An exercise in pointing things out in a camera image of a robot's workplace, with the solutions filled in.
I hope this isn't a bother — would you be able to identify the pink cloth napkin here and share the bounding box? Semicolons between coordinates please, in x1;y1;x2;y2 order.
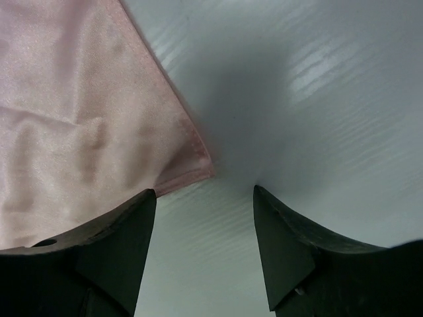
1;1;213;249

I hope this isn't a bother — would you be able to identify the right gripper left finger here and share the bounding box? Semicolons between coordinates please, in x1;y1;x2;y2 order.
1;190;156;316

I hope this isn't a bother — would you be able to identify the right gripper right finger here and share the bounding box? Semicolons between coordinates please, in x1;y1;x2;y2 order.
253;186;422;316

